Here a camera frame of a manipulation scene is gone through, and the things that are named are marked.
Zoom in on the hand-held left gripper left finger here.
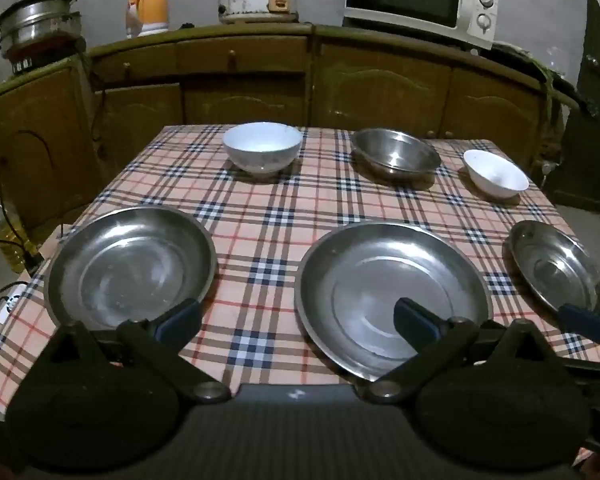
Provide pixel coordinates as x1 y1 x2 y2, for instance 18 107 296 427
40 298 233 404

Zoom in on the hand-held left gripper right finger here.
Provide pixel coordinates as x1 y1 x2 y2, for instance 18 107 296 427
357 297 571 404

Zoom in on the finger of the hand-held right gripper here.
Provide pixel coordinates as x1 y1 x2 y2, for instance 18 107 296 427
560 358 600 378
556 304 600 348

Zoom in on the small stainless steel plate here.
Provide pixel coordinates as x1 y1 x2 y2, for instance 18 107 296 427
509 220 600 317

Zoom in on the large stainless steel plate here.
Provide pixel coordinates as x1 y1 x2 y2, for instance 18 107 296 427
295 221 492 383

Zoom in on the large steel bowl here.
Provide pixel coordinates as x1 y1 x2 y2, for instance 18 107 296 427
44 205 218 332

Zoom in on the shallow white ceramic bowl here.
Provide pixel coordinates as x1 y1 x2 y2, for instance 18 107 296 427
463 149 530 200

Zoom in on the stainless steel bowl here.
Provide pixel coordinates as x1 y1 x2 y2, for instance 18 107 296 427
351 128 442 181

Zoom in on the deep white ceramic bowl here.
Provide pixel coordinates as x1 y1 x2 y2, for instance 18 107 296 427
223 121 303 176

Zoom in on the checked tablecloth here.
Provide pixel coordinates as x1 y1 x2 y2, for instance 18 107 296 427
0 125 600 466

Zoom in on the white power strip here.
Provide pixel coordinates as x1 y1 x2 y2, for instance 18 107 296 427
0 285 36 332

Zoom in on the cooking oil bottle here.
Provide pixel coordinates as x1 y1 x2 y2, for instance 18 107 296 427
0 189 28 275

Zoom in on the dark metal cabinet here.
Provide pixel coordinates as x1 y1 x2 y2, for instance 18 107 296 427
550 0 600 216

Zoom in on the brown wooden cabinet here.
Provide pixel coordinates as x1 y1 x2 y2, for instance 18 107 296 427
0 22 581 241

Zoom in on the green cloth strip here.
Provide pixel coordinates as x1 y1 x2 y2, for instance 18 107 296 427
495 42 581 111

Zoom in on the black cooktop stove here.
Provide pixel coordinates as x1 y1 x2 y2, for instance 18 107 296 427
5 40 88 76

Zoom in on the stainless steel steamer pot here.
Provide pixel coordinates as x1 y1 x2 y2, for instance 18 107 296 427
0 0 83 56

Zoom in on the black cable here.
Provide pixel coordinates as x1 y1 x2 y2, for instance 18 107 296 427
0 237 46 271

